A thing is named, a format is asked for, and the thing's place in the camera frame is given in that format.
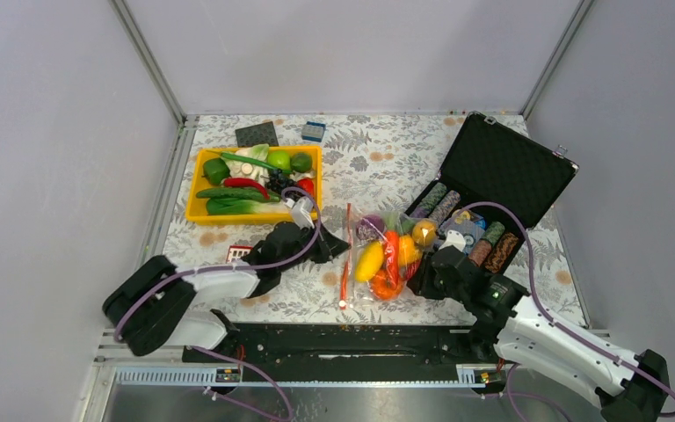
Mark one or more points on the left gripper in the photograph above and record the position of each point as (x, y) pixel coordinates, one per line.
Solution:
(329, 245)

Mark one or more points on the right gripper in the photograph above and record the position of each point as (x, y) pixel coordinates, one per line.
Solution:
(419, 284)

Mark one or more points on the red fake apple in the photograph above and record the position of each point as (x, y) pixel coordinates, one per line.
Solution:
(410, 270)

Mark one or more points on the yellow fake lemon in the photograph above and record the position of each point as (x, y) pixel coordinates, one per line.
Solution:
(370, 261)

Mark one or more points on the purple fake onion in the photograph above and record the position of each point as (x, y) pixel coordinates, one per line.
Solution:
(370, 228)

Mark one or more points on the clear zip top bag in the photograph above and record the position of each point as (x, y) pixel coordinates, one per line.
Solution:
(352, 293)

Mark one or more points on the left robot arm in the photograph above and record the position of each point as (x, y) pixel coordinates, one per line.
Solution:
(153, 307)

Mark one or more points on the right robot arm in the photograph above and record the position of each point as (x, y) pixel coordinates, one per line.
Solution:
(510, 322)

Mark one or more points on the yellow fake bell pepper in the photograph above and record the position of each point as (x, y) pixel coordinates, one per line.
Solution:
(408, 251)

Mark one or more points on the fake orange tangerine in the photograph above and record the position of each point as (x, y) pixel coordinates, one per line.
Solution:
(383, 288)

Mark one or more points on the orange fake carrot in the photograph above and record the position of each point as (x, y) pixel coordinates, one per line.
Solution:
(391, 251)

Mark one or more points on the red fake tomato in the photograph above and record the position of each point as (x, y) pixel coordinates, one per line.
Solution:
(307, 185)

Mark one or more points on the black fake grape bunch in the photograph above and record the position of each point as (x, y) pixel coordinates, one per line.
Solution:
(277, 181)

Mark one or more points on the light green fake apple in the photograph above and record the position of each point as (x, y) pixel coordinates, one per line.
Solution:
(279, 159)

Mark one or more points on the red fake chili pepper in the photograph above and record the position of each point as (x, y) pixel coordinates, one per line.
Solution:
(246, 183)

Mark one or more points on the green fake cucumber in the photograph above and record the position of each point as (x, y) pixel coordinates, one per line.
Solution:
(237, 193)

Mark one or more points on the green fake bell pepper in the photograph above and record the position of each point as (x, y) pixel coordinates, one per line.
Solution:
(215, 171)

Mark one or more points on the green fake long bean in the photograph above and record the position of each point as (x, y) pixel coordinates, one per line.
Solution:
(250, 160)

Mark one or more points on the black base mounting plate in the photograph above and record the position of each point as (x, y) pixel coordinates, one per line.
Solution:
(358, 353)

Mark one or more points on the yellow plastic bin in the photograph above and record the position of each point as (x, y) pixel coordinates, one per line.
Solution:
(195, 209)

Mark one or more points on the blue grey small box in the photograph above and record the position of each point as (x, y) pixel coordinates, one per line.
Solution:
(313, 131)

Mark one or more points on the black foam square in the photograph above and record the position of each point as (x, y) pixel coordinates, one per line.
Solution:
(262, 133)

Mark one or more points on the black poker chip case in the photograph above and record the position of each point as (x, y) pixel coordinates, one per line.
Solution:
(488, 161)

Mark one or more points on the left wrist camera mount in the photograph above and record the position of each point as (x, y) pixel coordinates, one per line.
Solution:
(300, 211)

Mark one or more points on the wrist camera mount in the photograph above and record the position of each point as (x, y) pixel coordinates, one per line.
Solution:
(300, 211)
(454, 239)

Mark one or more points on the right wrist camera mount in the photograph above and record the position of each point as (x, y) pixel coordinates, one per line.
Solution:
(454, 239)

